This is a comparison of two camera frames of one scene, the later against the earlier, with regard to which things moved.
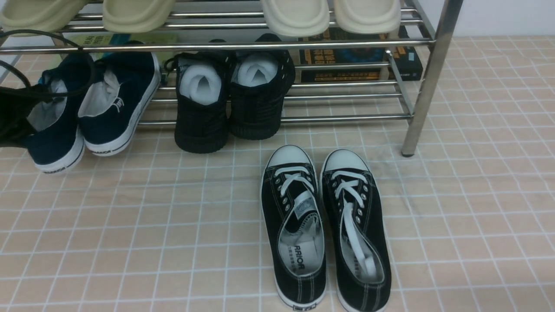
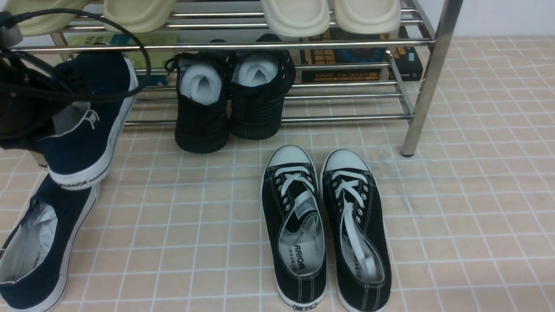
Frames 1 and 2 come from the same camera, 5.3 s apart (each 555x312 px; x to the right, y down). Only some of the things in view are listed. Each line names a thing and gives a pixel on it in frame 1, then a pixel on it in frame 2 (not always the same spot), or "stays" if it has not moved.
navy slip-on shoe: (54, 133) to (33, 256)
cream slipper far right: (368, 17) stays
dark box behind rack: (408, 63) stays
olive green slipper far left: (52, 16) stays
